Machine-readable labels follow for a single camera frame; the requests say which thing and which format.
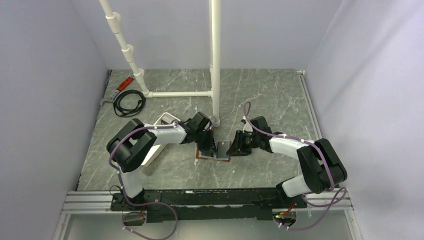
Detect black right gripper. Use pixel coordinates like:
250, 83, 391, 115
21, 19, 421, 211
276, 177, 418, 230
226, 130, 260, 157

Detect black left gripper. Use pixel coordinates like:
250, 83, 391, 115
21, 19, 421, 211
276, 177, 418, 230
194, 127, 218, 155

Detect dark grey credit card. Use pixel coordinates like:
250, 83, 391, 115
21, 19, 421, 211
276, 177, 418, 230
198, 150, 217, 159

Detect brown leather card holder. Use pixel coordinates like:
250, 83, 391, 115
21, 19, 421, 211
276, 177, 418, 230
195, 144, 231, 162

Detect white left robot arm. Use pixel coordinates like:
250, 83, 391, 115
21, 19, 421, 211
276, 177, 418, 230
106, 111, 217, 210

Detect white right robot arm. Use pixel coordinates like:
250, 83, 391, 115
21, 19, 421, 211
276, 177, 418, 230
226, 130, 348, 208

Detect white plastic tray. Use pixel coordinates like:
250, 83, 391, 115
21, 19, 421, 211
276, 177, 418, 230
141, 111, 182, 168

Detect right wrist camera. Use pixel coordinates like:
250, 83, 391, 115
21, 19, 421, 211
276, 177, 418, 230
250, 116, 272, 134

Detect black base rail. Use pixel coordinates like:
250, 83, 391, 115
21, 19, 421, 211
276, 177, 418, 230
110, 187, 307, 223

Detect coiled black cable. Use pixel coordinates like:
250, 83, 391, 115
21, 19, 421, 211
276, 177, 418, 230
112, 89, 147, 118

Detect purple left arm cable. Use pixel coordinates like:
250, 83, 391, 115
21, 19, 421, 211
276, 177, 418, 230
107, 120, 180, 240

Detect red handled pliers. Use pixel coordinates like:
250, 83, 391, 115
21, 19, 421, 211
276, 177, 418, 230
99, 75, 134, 106

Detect white PVC pipe frame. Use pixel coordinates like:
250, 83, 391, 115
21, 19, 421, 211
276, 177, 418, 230
100, 0, 222, 127

